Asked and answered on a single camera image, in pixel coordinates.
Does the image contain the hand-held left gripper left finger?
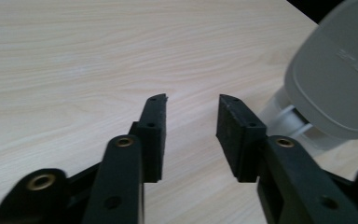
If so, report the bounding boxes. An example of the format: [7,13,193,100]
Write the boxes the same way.
[82,92,168,224]

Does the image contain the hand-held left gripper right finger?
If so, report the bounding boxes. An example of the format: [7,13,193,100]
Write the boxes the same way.
[215,93,358,224]

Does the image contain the clear container with grey lid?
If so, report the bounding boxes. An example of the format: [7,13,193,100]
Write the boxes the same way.
[258,0,358,152]

